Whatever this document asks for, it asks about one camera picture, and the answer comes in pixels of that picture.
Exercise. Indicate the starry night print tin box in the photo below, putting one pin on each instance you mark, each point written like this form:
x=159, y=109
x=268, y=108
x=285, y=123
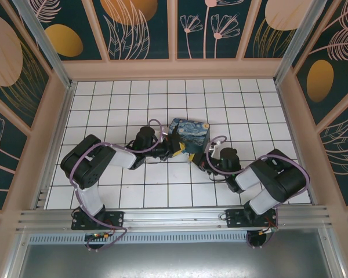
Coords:
x=191, y=133

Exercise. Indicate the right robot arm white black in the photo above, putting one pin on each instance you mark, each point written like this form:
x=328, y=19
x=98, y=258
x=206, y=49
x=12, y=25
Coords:
x=278, y=173

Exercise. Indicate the aluminium side rail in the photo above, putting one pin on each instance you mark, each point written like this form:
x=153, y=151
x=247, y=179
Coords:
x=62, y=127
x=296, y=144

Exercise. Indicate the aluminium mounting rail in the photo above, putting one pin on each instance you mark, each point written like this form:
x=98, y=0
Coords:
x=174, y=215

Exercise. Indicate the yellow power connector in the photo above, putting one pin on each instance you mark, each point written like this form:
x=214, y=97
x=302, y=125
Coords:
x=266, y=230

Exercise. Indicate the aluminium corner post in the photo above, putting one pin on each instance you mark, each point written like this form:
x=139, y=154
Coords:
x=46, y=49
x=293, y=43

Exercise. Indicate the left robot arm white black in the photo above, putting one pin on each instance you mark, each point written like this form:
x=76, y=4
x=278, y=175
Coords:
x=87, y=162

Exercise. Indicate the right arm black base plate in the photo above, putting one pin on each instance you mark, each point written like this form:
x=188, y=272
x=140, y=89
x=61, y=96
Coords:
x=235, y=220

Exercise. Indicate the small circuit board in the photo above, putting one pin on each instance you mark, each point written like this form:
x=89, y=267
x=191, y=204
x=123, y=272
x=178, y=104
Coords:
x=97, y=236

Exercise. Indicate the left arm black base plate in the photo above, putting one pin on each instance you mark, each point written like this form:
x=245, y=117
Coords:
x=113, y=220

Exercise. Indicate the grey metal sheet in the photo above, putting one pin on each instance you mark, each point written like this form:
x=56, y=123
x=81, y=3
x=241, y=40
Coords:
x=174, y=260

